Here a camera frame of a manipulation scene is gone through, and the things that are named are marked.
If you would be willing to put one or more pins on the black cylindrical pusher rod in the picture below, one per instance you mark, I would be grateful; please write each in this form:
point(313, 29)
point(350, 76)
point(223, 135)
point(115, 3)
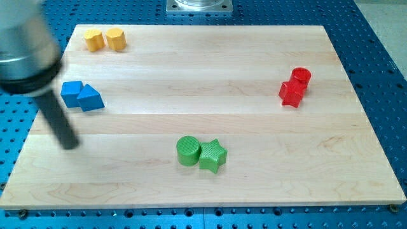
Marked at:
point(57, 120)

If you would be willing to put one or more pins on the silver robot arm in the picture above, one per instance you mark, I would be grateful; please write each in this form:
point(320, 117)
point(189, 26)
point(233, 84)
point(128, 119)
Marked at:
point(30, 60)

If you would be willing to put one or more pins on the blue cube block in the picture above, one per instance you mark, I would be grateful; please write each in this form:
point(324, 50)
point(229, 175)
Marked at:
point(69, 93)

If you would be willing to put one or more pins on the blue triangular block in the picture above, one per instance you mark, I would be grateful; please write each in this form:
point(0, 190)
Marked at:
point(89, 99)

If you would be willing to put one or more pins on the yellow heart block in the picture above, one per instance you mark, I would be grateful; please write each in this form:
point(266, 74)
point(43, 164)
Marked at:
point(94, 39)

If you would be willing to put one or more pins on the left corner screw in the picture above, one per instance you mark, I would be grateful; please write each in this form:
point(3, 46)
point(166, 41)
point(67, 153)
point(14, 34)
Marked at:
point(22, 214)

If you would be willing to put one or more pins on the yellow hexagon block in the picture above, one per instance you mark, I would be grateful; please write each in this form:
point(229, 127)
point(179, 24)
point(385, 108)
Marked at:
point(116, 39)

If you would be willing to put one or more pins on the wooden board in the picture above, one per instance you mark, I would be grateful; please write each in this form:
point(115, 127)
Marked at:
point(209, 82)

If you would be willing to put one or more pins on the green cylinder block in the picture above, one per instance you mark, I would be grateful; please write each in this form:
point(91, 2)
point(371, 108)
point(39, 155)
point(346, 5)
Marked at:
point(188, 150)

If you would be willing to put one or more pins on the green star block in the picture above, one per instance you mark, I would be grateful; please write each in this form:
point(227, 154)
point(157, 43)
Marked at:
point(212, 156)

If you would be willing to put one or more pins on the red star block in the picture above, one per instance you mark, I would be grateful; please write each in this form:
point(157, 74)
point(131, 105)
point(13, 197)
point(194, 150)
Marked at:
point(292, 93)

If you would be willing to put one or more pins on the red cylinder block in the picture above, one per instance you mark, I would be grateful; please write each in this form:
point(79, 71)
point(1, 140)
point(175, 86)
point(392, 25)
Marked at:
point(300, 77)

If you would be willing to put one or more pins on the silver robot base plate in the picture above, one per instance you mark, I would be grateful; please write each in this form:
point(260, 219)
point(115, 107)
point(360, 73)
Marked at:
point(198, 6)

